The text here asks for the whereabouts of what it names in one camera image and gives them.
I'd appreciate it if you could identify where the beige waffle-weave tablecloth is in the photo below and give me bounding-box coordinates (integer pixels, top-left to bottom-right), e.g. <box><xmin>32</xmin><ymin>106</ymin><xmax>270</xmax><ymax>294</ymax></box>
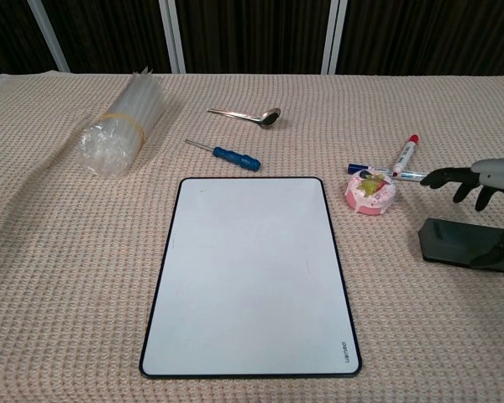
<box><xmin>0</xmin><ymin>71</ymin><xmax>504</xmax><ymax>403</ymax></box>

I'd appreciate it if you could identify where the white whiteboard black frame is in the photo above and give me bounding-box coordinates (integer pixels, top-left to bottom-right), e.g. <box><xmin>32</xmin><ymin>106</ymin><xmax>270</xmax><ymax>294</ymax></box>
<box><xmin>139</xmin><ymin>176</ymin><xmax>363</xmax><ymax>380</ymax></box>

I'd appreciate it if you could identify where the blue cap marker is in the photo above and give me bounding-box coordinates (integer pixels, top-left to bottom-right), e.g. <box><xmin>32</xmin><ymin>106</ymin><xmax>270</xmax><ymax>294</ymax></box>
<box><xmin>347</xmin><ymin>163</ymin><xmax>429</xmax><ymax>184</ymax></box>

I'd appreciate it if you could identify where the pink toy donut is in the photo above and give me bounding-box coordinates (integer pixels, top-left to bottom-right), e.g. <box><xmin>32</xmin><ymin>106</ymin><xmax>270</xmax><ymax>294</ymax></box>
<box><xmin>344</xmin><ymin>167</ymin><xmax>398</xmax><ymax>217</ymax></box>

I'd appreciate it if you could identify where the red cap marker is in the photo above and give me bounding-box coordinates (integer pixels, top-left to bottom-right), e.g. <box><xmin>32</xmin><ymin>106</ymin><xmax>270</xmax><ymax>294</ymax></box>
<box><xmin>391</xmin><ymin>133</ymin><xmax>421</xmax><ymax>177</ymax></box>

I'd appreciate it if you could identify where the metal spoon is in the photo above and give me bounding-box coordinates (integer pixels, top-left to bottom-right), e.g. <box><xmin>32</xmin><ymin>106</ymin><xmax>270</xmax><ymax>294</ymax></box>
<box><xmin>207</xmin><ymin>107</ymin><xmax>282</xmax><ymax>129</ymax></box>

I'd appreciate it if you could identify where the dark grey board eraser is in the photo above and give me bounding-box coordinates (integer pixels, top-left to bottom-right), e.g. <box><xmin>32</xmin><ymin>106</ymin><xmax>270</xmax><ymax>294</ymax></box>
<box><xmin>417</xmin><ymin>217</ymin><xmax>504</xmax><ymax>275</ymax></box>

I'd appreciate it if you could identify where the yellow rubber band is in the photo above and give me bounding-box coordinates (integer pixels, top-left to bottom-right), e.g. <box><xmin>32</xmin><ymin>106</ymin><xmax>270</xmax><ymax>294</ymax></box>
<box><xmin>102</xmin><ymin>112</ymin><xmax>146</xmax><ymax>146</ymax></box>

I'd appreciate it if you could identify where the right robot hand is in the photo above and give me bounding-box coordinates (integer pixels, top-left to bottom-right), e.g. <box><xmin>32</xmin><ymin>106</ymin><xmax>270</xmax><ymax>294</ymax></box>
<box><xmin>419</xmin><ymin>157</ymin><xmax>504</xmax><ymax>270</ymax></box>

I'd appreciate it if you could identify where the bundle of clear plastic sticks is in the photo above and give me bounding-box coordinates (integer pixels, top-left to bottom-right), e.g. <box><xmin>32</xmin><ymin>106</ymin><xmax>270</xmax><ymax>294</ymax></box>
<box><xmin>76</xmin><ymin>66</ymin><xmax>165</xmax><ymax>180</ymax></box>

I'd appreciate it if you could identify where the blue-handled screwdriver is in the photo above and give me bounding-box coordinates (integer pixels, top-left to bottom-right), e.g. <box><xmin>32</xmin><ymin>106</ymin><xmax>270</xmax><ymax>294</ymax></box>
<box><xmin>185</xmin><ymin>139</ymin><xmax>262</xmax><ymax>173</ymax></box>

